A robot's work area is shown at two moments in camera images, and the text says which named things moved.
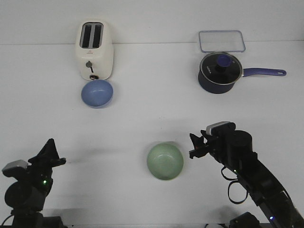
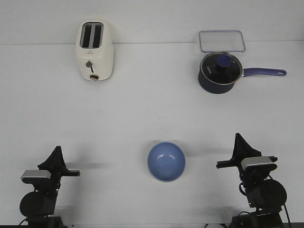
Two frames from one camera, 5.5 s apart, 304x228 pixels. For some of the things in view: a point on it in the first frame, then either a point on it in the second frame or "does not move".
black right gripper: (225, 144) → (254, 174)
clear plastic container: (222, 41) does not move
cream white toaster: (94, 49) does not move
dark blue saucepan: (218, 72) does not move
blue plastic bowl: (97, 94) → (166, 161)
